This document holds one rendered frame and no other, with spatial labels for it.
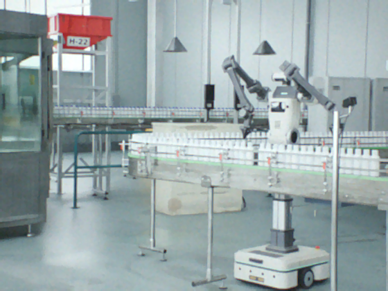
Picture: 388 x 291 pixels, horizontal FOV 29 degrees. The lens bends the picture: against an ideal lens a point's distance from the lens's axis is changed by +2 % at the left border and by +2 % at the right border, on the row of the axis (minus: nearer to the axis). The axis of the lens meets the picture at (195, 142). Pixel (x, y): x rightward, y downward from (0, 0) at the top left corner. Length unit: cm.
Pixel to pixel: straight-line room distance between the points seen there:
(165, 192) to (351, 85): 361
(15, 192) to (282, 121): 324
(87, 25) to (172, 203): 372
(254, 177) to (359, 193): 84
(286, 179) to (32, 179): 364
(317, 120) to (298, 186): 648
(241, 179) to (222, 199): 449
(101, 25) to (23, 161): 453
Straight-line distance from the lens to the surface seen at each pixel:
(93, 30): 1203
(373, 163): 482
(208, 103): 1170
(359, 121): 1178
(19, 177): 800
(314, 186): 503
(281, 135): 594
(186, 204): 964
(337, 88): 1148
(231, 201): 998
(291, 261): 584
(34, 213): 815
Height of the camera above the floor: 144
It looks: 3 degrees down
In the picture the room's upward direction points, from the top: 1 degrees clockwise
